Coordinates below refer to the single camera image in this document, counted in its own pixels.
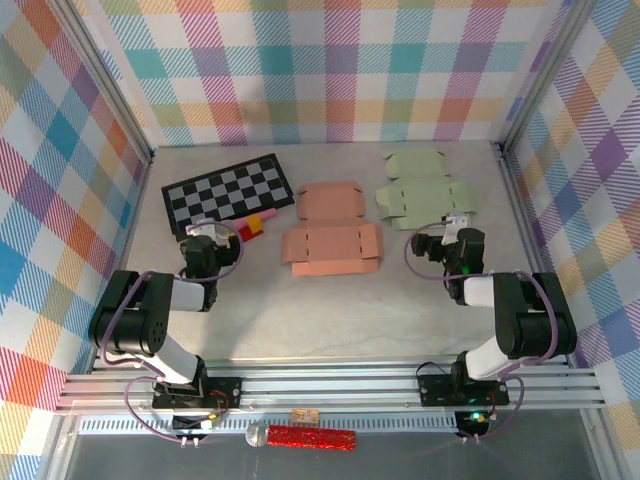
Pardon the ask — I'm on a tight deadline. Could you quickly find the green paper box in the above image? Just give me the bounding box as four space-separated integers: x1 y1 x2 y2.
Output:
374 148 480 232

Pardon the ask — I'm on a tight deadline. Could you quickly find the pink paper box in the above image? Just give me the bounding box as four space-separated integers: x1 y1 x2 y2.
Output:
279 180 385 278

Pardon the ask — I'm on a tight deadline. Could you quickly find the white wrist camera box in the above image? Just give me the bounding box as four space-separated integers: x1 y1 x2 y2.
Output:
442 212 474 246
188 219 236 249

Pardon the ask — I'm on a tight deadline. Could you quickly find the small black electronics box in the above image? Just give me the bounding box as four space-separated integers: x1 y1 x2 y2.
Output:
455 409 490 436
172 413 222 432

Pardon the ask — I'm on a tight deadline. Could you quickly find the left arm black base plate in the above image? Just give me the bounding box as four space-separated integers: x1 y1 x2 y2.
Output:
151 375 244 411

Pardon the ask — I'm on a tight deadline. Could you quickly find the red glitter microphone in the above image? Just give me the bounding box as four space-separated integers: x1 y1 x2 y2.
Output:
244 422 359 453

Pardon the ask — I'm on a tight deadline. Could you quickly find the aluminium mounting rail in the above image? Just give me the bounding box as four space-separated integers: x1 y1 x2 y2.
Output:
54 355 609 416

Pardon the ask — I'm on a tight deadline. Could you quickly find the aluminium side rail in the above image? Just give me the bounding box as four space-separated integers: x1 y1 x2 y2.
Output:
87 158 154 374
497 144 576 369

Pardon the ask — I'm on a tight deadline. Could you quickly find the black grey checkerboard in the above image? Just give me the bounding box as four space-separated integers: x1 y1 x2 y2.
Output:
160 152 295 243

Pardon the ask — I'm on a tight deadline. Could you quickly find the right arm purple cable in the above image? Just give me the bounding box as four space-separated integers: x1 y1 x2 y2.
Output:
403 222 576 444

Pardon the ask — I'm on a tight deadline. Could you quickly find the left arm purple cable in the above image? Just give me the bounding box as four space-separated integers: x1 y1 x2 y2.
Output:
99 222 246 444

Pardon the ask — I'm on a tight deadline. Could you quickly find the slotted grey cable duct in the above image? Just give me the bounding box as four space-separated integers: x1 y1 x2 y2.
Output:
77 417 464 435

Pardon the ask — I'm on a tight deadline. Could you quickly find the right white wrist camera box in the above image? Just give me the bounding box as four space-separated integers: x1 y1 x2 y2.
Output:
442 212 474 246

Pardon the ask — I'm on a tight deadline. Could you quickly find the pink toy microphone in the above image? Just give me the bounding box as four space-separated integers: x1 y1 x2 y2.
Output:
230 209 279 245

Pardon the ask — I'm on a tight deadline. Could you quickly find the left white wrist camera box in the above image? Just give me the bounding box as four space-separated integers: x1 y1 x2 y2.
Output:
188 219 236 249

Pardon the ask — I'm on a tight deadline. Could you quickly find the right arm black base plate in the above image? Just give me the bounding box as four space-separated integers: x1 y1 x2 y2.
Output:
417 372 511 407

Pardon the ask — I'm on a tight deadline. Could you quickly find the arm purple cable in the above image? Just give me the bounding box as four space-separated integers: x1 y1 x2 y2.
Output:
99 222 246 444
403 222 576 444

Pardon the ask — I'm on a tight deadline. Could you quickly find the aluminium frame bar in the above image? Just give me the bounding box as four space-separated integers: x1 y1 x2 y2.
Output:
582 408 619 480
47 413 81 480

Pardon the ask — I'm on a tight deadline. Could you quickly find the aluminium corner post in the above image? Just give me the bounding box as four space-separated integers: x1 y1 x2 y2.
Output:
496 0 599 159
49 0 157 165

